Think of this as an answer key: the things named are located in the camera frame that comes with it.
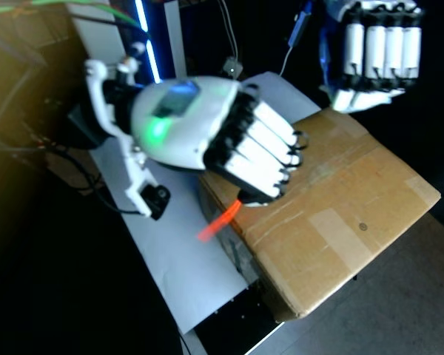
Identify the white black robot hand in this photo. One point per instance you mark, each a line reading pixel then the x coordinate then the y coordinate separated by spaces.
pixel 181 118
pixel 377 55

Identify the red clear tape measure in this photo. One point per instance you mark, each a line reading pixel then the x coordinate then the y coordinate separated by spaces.
pixel 218 222

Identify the blue light strip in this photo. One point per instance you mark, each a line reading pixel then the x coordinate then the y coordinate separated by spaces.
pixel 148 40

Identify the brown cardboard box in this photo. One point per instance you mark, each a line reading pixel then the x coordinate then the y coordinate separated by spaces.
pixel 325 207

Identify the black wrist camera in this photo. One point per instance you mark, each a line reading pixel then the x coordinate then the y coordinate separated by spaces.
pixel 156 197

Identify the black table frame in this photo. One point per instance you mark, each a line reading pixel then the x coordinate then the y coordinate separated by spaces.
pixel 240 318

